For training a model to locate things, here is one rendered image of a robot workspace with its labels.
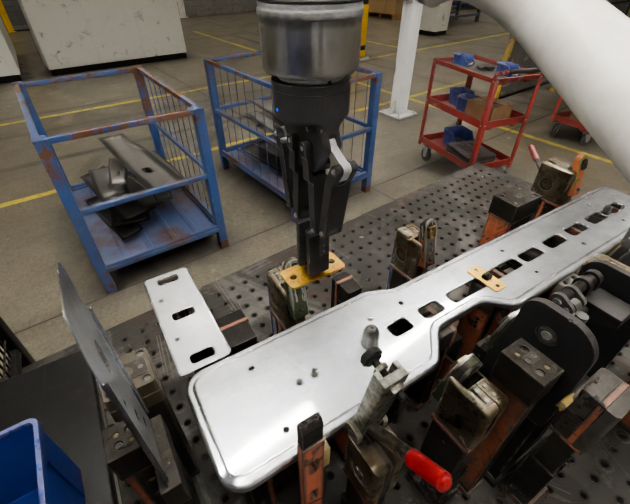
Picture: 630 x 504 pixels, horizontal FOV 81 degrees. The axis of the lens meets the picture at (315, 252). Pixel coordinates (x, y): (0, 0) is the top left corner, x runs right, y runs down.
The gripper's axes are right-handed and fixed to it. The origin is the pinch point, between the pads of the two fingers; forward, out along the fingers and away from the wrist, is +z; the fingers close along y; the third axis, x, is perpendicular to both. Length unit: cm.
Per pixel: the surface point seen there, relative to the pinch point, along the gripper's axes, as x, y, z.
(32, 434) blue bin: 37.0, 3.6, 15.1
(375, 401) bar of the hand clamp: 1.7, -16.3, 11.6
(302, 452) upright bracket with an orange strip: 11.4, -15.8, 13.5
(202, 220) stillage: -27, 189, 112
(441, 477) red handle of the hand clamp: 0.1, -25.6, 14.3
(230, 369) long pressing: 12.1, 9.0, 28.8
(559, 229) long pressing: -80, 2, 29
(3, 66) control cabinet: 94, 762, 102
